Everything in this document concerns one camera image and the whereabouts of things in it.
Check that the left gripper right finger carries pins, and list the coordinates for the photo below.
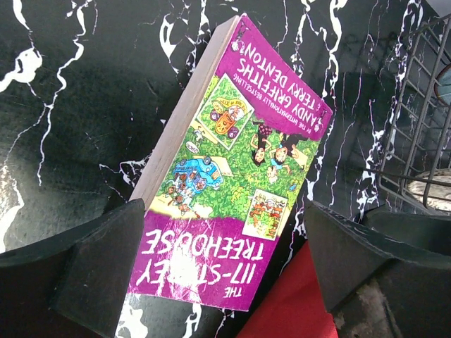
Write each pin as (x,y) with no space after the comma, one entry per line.
(388,276)

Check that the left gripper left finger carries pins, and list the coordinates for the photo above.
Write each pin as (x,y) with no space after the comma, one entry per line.
(72,284)

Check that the red student backpack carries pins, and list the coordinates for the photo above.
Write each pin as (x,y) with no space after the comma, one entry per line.
(294,306)

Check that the purple treehouse book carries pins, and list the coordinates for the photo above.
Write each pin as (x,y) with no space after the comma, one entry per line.
(226,172)

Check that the speckled beige plate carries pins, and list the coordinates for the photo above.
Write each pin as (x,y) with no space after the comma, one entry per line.
(438,195)

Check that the teal ceramic plate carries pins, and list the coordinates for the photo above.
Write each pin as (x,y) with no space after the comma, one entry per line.
(442,85)

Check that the black wire dish rack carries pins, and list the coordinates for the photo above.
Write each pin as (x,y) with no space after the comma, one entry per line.
(418,136)

